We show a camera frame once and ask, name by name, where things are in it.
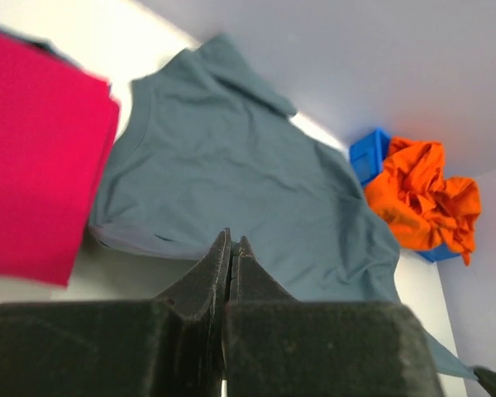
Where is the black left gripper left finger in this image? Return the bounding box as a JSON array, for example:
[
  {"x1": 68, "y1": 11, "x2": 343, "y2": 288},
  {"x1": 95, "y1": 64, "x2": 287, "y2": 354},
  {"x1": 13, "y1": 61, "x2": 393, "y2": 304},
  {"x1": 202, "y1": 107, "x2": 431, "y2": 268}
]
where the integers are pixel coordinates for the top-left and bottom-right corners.
[{"x1": 0, "y1": 231, "x2": 231, "y2": 396}]

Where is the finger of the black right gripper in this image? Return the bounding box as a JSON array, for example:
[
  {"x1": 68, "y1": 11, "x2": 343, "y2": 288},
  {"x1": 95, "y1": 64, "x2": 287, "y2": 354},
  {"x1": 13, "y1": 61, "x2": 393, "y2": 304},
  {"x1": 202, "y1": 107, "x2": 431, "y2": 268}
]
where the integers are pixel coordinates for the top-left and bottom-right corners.
[{"x1": 472, "y1": 366, "x2": 496, "y2": 397}]

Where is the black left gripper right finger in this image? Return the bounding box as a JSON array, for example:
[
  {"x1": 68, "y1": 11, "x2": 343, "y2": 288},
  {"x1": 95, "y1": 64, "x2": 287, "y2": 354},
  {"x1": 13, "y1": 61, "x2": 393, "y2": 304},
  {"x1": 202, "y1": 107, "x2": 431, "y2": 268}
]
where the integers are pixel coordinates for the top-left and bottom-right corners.
[{"x1": 223, "y1": 238, "x2": 443, "y2": 396}]

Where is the orange t shirt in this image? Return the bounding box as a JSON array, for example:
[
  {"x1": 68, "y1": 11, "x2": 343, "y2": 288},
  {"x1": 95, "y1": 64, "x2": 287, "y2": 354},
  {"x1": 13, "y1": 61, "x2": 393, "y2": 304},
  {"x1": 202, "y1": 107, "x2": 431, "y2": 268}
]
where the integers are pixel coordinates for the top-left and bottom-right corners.
[{"x1": 365, "y1": 136, "x2": 482, "y2": 265}]

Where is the grey blue t shirt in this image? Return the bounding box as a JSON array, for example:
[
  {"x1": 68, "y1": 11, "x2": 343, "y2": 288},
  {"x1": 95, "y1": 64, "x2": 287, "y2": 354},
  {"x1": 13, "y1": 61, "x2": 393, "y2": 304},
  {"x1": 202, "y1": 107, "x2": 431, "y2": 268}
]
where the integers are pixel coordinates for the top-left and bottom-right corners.
[{"x1": 86, "y1": 32, "x2": 479, "y2": 381}]

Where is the blue plastic bin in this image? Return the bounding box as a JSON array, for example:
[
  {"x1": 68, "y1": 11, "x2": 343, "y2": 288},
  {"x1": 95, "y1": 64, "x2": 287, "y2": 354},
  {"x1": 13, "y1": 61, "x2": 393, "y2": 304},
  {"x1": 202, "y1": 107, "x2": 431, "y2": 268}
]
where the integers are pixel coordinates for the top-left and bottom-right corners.
[{"x1": 349, "y1": 128, "x2": 460, "y2": 262}]

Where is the folded pink t shirt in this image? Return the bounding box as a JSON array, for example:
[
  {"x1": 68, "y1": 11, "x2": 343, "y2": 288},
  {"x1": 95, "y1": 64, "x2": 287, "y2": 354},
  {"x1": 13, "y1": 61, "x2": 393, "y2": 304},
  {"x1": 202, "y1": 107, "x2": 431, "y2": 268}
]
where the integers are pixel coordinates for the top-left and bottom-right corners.
[{"x1": 0, "y1": 32, "x2": 119, "y2": 286}]

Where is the folded dark t shirt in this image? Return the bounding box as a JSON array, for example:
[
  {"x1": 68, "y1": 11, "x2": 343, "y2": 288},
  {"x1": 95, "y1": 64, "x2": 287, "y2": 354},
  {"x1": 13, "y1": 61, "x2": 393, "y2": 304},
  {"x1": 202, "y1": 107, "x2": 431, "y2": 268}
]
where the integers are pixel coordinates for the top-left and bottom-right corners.
[{"x1": 0, "y1": 22, "x2": 112, "y2": 96}]

